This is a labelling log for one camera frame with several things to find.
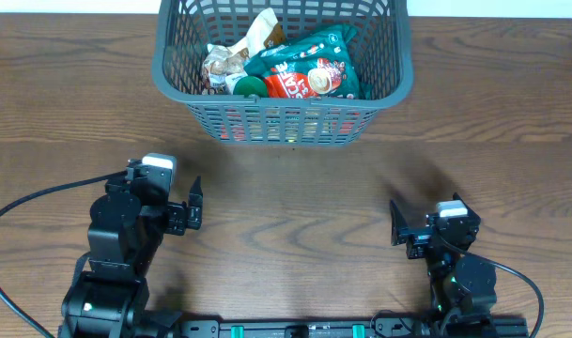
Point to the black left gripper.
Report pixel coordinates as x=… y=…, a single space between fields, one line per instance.
x=175 y=211

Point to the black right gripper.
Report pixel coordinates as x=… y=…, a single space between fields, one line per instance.
x=415 y=239

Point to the red spaghetti packet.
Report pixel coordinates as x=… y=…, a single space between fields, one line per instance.
x=288 y=125

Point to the green lidded jar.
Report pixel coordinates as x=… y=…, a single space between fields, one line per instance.
x=251 y=86

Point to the beige paper pouch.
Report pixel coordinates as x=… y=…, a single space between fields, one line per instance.
x=224 y=66

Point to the green Nescafe coffee bag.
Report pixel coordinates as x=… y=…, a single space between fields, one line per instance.
x=317 y=65

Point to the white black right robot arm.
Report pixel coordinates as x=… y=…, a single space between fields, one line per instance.
x=462 y=287

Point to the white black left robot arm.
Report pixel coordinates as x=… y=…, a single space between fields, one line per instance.
x=109 y=292

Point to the grey plastic lattice basket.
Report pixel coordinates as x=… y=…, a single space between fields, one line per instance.
x=380 y=55

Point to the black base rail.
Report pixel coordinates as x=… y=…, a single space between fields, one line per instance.
x=383 y=324

